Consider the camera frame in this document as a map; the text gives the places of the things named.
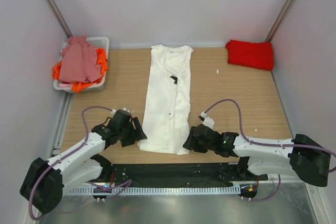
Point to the orange t-shirt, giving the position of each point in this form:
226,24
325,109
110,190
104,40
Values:
80,87

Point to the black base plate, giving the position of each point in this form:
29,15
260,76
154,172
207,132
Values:
185,175

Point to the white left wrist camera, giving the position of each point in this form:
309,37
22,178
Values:
126,110

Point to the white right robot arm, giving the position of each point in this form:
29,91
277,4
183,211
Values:
300,157

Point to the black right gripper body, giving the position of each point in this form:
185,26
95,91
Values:
198,146

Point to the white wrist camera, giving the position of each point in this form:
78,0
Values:
126,110
206,120

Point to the white slotted cable duct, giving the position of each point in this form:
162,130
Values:
89,190

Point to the white printed t-shirt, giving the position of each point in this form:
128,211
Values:
167,104

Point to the folded red t-shirt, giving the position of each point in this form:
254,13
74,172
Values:
249,54

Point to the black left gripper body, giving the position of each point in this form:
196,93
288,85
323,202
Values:
126,136

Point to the pink t-shirt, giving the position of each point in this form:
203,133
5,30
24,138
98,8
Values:
79,61

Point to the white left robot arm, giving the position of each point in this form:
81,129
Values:
47,181

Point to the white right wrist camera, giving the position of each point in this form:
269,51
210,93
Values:
206,120

